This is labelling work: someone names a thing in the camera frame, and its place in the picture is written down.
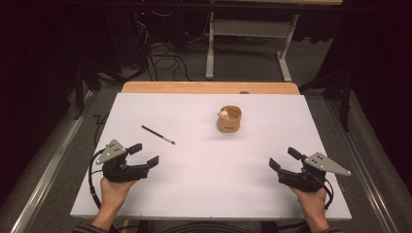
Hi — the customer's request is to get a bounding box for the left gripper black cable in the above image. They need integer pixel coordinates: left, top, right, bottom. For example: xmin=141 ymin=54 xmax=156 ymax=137
xmin=87 ymin=148 xmax=109 ymax=212

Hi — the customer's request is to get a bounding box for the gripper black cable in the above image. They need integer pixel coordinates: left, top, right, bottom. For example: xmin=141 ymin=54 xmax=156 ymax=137
xmin=87 ymin=148 xmax=109 ymax=212
xmin=307 ymin=173 xmax=334 ymax=211

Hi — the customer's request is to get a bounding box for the wooden table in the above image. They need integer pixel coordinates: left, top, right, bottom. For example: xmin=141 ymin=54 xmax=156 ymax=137
xmin=120 ymin=81 xmax=301 ymax=96

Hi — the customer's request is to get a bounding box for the white board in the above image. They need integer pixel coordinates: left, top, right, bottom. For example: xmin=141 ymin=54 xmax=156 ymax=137
xmin=70 ymin=92 xmax=353 ymax=221

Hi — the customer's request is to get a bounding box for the black metal stand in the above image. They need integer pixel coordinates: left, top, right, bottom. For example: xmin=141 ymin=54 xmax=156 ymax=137
xmin=299 ymin=69 xmax=355 ymax=133
xmin=72 ymin=61 xmax=102 ymax=121

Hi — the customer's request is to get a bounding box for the person's right hand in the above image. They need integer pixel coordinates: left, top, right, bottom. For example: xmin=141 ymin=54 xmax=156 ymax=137
xmin=289 ymin=185 xmax=328 ymax=222

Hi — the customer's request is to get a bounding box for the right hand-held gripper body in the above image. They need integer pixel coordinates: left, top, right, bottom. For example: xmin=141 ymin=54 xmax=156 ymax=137
xmin=277 ymin=151 xmax=352 ymax=193

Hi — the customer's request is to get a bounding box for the person's left hand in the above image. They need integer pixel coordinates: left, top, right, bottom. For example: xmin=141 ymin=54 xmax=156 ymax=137
xmin=98 ymin=177 xmax=137 ymax=215

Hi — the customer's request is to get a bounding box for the aluminium rail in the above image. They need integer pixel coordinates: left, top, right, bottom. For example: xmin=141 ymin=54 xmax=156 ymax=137
xmin=9 ymin=90 xmax=98 ymax=233
xmin=324 ymin=96 xmax=401 ymax=233

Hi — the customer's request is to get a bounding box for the round wooden cup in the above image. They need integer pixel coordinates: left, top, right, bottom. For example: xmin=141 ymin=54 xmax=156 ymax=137
xmin=216 ymin=105 xmax=243 ymax=133

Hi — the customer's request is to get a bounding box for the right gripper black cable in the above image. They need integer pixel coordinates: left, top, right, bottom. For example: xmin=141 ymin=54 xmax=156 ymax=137
xmin=307 ymin=173 xmax=334 ymax=211

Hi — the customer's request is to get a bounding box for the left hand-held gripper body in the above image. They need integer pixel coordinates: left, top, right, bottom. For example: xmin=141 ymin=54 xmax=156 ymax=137
xmin=95 ymin=139 xmax=151 ymax=183

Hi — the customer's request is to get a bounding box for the white metal stand frame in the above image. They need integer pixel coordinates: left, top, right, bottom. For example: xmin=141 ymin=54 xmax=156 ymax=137
xmin=205 ymin=11 xmax=300 ymax=83

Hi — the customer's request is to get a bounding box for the black pen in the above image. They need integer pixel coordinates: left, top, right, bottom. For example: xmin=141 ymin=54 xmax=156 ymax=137
xmin=141 ymin=124 xmax=177 ymax=146

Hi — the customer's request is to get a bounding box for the tangle of floor cables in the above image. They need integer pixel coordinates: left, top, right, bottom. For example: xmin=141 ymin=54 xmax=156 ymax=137
xmin=134 ymin=18 xmax=193 ymax=83

